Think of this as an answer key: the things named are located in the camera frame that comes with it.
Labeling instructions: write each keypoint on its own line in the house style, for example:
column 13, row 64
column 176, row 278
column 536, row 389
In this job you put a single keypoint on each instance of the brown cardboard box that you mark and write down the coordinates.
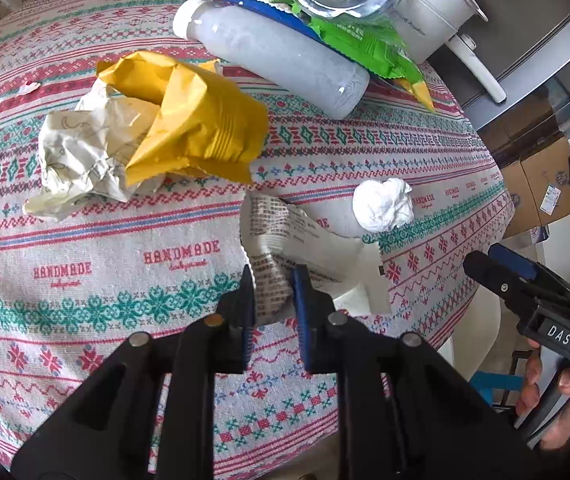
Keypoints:
column 540, row 185

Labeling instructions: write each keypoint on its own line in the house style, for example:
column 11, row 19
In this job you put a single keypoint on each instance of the grey refrigerator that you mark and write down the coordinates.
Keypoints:
column 530, row 60

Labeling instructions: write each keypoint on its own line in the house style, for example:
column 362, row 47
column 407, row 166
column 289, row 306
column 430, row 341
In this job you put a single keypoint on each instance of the blue plastic stool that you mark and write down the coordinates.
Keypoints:
column 495, row 387

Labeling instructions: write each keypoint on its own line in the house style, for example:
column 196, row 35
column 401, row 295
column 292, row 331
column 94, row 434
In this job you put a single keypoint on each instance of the small white paper scrap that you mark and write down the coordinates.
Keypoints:
column 27, row 88

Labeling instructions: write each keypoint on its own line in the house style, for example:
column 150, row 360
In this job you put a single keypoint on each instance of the white paper wrapper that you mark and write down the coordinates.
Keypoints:
column 85, row 145

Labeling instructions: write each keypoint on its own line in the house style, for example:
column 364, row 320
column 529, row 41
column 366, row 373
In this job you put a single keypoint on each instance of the yellow paper bag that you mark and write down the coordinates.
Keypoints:
column 205, row 115

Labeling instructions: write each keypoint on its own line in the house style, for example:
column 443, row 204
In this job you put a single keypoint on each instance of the white tissue ball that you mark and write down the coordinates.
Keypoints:
column 382, row 205

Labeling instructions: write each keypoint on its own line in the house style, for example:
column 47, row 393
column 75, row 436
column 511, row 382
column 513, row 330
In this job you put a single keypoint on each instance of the patterned woven tablecloth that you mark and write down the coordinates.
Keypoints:
column 115, row 260

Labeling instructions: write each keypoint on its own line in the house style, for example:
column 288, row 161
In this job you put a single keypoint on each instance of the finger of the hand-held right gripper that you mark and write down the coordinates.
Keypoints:
column 490, row 275
column 515, row 262

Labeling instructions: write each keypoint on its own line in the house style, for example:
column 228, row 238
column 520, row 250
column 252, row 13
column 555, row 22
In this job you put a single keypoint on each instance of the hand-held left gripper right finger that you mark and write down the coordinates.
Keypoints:
column 301, row 312

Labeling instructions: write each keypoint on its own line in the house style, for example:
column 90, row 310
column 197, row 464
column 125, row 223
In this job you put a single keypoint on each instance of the printed white plastic wrapper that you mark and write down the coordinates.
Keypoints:
column 290, row 240

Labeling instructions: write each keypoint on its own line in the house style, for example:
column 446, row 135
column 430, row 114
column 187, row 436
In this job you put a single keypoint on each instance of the frosted plastic bottle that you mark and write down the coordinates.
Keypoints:
column 275, row 55

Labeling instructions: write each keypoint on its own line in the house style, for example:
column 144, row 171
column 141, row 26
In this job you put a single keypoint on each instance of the green snack packet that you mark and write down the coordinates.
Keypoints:
column 365, row 42

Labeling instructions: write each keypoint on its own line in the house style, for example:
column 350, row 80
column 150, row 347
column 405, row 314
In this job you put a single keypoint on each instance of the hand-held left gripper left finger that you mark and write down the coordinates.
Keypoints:
column 249, row 312

